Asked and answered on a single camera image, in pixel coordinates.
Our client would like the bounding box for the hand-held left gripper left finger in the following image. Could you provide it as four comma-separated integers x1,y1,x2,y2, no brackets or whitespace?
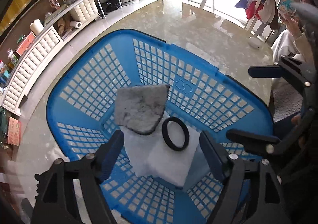
31,130,125,224

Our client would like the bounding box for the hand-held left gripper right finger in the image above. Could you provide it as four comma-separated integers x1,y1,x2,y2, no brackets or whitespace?
199,131,291,224

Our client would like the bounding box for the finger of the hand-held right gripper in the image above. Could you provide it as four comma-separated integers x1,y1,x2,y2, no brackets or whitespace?
226,108,317,156
248,56,318,115

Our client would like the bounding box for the light blue cloth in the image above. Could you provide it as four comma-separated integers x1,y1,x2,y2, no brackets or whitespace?
185,150,211,191

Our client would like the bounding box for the white foam block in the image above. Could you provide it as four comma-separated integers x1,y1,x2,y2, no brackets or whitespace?
123,125,200,188

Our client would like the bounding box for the black rubber ring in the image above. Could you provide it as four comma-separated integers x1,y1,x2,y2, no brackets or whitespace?
161,117,190,151

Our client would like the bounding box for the grey felt pad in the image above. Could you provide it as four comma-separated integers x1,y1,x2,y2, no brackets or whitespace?
115,84,171,136

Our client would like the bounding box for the blue plastic basket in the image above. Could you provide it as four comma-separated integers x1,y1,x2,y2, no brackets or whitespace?
45,29,275,224

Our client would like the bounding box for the person's right hand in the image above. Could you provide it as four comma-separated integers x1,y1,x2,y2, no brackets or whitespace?
291,113,308,149

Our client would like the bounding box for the small white object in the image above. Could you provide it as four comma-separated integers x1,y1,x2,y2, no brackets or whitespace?
249,37,261,49

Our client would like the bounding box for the grey patterned cushion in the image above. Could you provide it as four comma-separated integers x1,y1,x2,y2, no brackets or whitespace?
272,81,305,123

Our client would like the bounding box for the wooden drying rack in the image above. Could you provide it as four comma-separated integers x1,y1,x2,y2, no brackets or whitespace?
199,0,299,41

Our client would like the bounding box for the colourful book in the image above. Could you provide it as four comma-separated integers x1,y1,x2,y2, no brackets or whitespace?
277,0,297,14

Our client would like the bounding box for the cardboard box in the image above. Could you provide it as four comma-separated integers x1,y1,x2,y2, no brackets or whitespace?
5,116,22,146

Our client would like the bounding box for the green plastic bag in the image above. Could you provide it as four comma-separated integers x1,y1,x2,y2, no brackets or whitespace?
0,108,8,140

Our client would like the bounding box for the white tufted television cabinet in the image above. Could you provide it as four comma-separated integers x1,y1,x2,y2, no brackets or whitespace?
0,0,100,116

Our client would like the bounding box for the pink box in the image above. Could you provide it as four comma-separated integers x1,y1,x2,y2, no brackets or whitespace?
16,32,36,56

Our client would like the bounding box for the white plastic jug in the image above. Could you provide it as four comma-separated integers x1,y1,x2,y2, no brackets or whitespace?
30,19,45,36

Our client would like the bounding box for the black television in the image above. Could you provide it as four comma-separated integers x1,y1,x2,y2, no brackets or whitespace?
0,0,57,41

